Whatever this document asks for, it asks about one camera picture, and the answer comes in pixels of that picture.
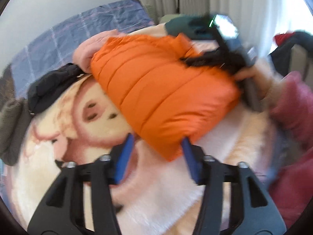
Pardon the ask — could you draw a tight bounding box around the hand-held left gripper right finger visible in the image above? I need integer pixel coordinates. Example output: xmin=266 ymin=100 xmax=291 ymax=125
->
xmin=181 ymin=137 xmax=286 ymax=235

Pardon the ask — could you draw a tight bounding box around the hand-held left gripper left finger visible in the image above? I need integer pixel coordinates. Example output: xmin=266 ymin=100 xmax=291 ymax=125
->
xmin=27 ymin=133 xmax=136 ymax=235

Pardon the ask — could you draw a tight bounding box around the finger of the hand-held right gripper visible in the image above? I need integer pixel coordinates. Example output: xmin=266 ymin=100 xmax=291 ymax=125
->
xmin=180 ymin=49 xmax=244 ymax=76

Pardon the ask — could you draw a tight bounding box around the orange puffer jacket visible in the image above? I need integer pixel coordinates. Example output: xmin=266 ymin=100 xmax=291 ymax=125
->
xmin=90 ymin=34 xmax=241 ymax=162

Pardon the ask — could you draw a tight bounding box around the person's right forearm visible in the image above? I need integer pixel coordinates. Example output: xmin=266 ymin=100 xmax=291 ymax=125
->
xmin=269 ymin=71 xmax=313 ymax=150

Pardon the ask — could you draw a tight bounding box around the person's right hand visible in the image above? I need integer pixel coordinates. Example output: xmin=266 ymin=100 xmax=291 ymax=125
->
xmin=234 ymin=65 xmax=282 ymax=101

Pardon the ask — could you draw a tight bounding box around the dark green garment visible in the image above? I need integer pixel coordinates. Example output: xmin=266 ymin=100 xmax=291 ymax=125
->
xmin=165 ymin=15 xmax=213 ymax=40

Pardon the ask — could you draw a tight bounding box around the red cloth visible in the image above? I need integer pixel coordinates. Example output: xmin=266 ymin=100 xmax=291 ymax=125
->
xmin=274 ymin=33 xmax=296 ymax=47

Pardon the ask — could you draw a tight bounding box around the olive green cushion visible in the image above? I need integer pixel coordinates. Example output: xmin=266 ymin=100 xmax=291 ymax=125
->
xmin=159 ymin=14 xmax=181 ymax=25

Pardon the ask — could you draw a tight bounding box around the cream printed blanket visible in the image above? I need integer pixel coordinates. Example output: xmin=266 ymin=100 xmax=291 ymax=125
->
xmin=4 ymin=24 xmax=289 ymax=235

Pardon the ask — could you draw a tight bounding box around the dark hanging garment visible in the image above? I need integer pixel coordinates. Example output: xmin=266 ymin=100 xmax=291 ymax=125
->
xmin=269 ymin=31 xmax=313 ymax=77

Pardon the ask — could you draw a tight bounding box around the black garment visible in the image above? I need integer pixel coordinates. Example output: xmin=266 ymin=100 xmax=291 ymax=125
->
xmin=27 ymin=63 xmax=92 ymax=114

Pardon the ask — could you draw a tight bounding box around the person's pink clothing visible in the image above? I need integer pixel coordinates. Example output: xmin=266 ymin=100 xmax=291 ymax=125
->
xmin=268 ymin=147 xmax=313 ymax=229

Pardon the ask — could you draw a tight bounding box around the pink garment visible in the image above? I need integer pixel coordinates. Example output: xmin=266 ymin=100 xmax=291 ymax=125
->
xmin=73 ymin=29 xmax=125 ymax=74

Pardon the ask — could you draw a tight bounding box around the grey-brown fleece garment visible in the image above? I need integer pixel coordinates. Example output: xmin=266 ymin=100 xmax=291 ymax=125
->
xmin=0 ymin=98 xmax=33 ymax=166

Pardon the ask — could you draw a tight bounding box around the blue plaid bedsheet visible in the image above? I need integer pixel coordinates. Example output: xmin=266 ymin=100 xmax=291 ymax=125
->
xmin=10 ymin=0 xmax=153 ymax=98

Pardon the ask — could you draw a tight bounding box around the dark printed pillow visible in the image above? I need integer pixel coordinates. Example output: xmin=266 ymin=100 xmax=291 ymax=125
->
xmin=0 ymin=62 xmax=16 ymax=102

